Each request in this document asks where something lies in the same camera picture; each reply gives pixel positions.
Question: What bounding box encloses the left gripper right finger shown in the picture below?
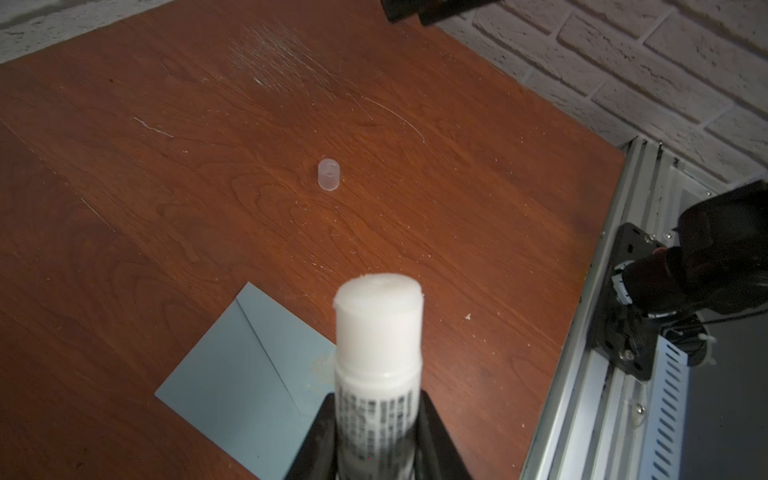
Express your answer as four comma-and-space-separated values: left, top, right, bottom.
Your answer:
416, 390, 472, 480

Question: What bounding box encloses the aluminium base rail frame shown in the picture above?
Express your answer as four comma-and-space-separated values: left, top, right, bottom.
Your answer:
519, 136, 768, 480

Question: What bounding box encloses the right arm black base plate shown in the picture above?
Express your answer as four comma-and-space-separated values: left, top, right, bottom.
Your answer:
587, 223, 661, 381

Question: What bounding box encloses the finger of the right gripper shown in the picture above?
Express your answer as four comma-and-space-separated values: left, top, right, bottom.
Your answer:
380, 0, 496, 26

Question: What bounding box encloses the clear glue stick cap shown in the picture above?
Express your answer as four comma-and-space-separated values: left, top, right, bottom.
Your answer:
317, 158, 341, 191

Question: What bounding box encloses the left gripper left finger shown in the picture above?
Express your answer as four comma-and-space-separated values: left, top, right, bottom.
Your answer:
285, 393, 338, 480

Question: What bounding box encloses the white glue stick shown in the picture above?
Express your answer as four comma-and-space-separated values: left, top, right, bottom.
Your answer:
333, 273, 424, 479

